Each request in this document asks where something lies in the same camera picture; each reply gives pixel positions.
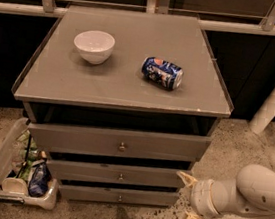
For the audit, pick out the metal railing frame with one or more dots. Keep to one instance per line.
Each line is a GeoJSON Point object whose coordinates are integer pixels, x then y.
{"type": "Point", "coordinates": [150, 9]}

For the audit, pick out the grey drawer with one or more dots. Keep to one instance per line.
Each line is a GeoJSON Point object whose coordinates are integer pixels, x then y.
{"type": "Point", "coordinates": [114, 195]}
{"type": "Point", "coordinates": [118, 174]}
{"type": "Point", "coordinates": [117, 142]}

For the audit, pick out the green snack packets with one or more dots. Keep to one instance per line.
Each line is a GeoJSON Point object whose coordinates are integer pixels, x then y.
{"type": "Point", "coordinates": [24, 154]}

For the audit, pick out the clear plastic bin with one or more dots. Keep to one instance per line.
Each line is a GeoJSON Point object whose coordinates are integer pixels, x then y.
{"type": "Point", "coordinates": [46, 201]}

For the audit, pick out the grey bottom drawer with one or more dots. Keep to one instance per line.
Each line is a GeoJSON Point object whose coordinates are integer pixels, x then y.
{"type": "Point", "coordinates": [114, 195]}

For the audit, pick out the white ceramic bowl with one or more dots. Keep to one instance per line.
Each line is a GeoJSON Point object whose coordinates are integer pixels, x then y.
{"type": "Point", "coordinates": [94, 46]}

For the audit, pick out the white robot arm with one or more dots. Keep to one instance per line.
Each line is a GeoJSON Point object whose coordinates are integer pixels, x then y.
{"type": "Point", "coordinates": [251, 195]}

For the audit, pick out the blue snack bag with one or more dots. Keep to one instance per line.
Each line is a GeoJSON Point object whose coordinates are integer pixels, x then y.
{"type": "Point", "coordinates": [38, 179]}

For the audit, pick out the white cup in bin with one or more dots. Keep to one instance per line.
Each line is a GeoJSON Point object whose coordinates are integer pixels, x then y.
{"type": "Point", "coordinates": [15, 185]}

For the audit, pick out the grey top drawer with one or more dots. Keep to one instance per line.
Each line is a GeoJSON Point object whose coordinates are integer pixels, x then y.
{"type": "Point", "coordinates": [117, 142]}

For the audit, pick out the blue soda can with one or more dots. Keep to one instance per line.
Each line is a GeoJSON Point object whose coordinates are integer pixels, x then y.
{"type": "Point", "coordinates": [164, 73]}

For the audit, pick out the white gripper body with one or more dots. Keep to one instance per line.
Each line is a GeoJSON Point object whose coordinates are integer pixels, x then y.
{"type": "Point", "coordinates": [201, 197]}

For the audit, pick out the grey middle drawer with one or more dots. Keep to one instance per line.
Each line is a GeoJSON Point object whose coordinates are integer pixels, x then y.
{"type": "Point", "coordinates": [118, 174]}

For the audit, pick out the grey drawer cabinet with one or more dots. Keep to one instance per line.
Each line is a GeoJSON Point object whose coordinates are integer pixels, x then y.
{"type": "Point", "coordinates": [59, 87]}

